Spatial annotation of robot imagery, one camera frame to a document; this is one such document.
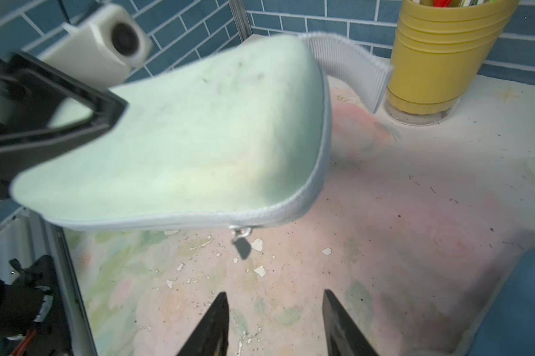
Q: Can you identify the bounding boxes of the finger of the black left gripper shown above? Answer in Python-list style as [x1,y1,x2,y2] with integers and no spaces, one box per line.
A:
[0,52,127,182]

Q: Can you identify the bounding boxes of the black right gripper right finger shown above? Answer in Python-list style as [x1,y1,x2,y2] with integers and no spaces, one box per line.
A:
[322,289,378,356]

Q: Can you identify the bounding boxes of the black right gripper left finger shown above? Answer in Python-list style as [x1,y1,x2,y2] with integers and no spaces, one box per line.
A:
[177,292,230,356]

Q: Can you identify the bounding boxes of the aluminium corner post left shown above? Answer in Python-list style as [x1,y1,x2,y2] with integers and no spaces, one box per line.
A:
[228,0,252,42]

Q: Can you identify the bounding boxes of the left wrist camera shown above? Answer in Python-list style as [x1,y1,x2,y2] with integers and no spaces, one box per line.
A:
[38,2,153,89]

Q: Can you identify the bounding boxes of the grey case front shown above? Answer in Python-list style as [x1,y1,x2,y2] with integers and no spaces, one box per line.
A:
[9,32,393,237]

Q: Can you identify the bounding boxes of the markers in cup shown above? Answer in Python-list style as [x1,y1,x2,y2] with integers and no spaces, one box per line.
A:
[413,0,495,8]

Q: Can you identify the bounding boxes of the aluminium front rail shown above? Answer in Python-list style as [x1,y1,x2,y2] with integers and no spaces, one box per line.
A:
[29,212,97,355]

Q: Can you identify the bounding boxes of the yellow pen cup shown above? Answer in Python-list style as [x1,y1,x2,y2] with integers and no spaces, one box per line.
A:
[384,1,519,125]

